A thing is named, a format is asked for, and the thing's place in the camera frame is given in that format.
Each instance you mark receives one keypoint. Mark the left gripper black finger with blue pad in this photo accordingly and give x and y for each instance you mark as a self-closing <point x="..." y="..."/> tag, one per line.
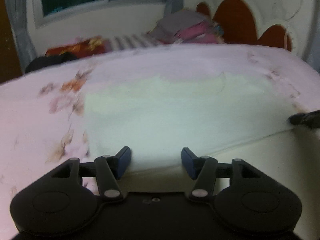
<point x="109" y="169"/>
<point x="202" y="170"/>

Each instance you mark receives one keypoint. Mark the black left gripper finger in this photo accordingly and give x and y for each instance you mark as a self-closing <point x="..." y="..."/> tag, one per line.
<point x="310" y="120"/>

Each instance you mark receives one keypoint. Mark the pale green knit sweater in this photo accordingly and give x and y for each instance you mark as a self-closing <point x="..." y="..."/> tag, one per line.
<point x="157" y="118"/>

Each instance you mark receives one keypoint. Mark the stack of folded clothes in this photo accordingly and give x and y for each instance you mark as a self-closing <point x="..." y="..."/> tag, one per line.
<point x="187" y="26"/>

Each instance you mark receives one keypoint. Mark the pink floral bed sheet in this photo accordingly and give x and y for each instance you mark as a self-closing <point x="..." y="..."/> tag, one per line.
<point x="41" y="127"/>

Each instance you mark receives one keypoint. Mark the red white scalloped headboard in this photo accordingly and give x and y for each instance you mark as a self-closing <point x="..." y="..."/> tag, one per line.
<point x="240" y="23"/>

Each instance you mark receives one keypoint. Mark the red floral blanket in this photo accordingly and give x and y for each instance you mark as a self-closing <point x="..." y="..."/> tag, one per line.
<point x="85" y="48"/>

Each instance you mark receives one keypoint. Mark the striped grey white pillow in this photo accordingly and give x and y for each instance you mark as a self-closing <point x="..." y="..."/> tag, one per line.
<point x="129" y="42"/>

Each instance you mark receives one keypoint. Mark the black garment on bed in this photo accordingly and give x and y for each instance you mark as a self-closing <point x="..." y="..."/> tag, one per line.
<point x="47" y="61"/>

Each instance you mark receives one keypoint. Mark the left grey curtain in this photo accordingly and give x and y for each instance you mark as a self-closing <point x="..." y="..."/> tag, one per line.
<point x="17" y="14"/>

